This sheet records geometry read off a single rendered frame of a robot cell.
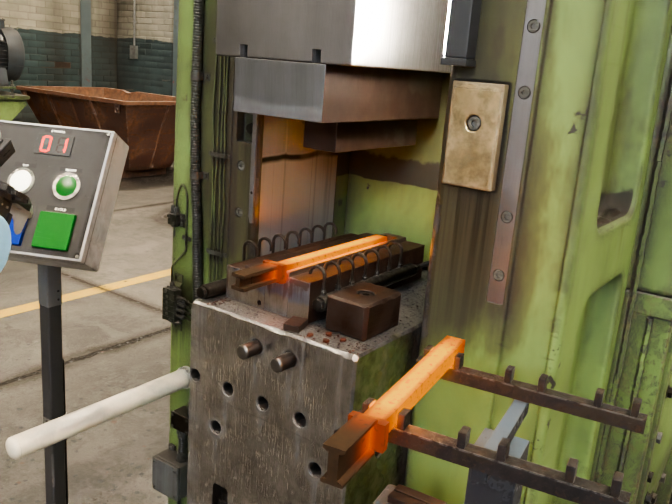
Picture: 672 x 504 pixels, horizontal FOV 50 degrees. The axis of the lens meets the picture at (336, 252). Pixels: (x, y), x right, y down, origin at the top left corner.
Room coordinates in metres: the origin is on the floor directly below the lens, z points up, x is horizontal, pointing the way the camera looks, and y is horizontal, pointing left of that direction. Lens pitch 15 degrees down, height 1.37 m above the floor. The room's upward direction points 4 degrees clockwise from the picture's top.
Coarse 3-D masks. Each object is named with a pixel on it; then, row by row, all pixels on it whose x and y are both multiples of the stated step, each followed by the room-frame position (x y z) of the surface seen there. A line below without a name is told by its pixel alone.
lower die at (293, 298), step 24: (336, 240) 1.57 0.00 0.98; (240, 264) 1.32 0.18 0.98; (312, 264) 1.29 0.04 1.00; (360, 264) 1.34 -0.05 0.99; (384, 264) 1.40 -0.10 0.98; (264, 288) 1.26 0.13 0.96; (288, 288) 1.22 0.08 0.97; (312, 288) 1.20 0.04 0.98; (288, 312) 1.22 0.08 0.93; (312, 312) 1.21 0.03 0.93
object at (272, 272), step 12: (360, 240) 1.47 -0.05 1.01; (372, 240) 1.48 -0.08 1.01; (384, 240) 1.52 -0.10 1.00; (312, 252) 1.34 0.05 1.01; (324, 252) 1.35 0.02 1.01; (336, 252) 1.37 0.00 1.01; (348, 252) 1.40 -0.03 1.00; (264, 264) 1.22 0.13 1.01; (276, 264) 1.22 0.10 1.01; (288, 264) 1.25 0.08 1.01; (300, 264) 1.27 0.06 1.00; (240, 276) 1.15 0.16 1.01; (252, 276) 1.16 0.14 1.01; (264, 276) 1.20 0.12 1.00; (276, 276) 1.22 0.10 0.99; (240, 288) 1.15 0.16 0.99; (252, 288) 1.16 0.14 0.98
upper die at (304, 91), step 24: (240, 72) 1.30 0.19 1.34; (264, 72) 1.27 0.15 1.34; (288, 72) 1.24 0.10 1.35; (312, 72) 1.21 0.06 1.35; (336, 72) 1.22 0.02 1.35; (360, 72) 1.28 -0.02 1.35; (384, 72) 1.35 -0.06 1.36; (408, 72) 1.42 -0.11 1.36; (432, 72) 1.50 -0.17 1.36; (240, 96) 1.30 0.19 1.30; (264, 96) 1.27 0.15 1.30; (288, 96) 1.24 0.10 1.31; (312, 96) 1.21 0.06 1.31; (336, 96) 1.23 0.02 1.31; (360, 96) 1.29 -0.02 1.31; (384, 96) 1.35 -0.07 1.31; (408, 96) 1.43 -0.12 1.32; (432, 96) 1.51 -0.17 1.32; (312, 120) 1.21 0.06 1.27; (336, 120) 1.23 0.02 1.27; (360, 120) 1.29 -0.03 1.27; (384, 120) 1.36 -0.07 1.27
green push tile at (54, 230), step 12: (48, 216) 1.37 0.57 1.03; (60, 216) 1.36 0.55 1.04; (72, 216) 1.36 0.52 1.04; (36, 228) 1.36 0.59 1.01; (48, 228) 1.35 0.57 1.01; (60, 228) 1.35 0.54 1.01; (72, 228) 1.35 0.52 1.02; (36, 240) 1.34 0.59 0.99; (48, 240) 1.34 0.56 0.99; (60, 240) 1.34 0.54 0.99
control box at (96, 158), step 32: (0, 128) 1.49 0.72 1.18; (32, 128) 1.48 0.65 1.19; (64, 128) 1.47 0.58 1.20; (32, 160) 1.44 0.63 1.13; (64, 160) 1.43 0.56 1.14; (96, 160) 1.43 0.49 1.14; (32, 192) 1.40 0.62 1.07; (96, 192) 1.39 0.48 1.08; (32, 224) 1.37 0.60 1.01; (96, 224) 1.38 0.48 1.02; (32, 256) 1.34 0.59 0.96; (64, 256) 1.33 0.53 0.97; (96, 256) 1.38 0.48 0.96
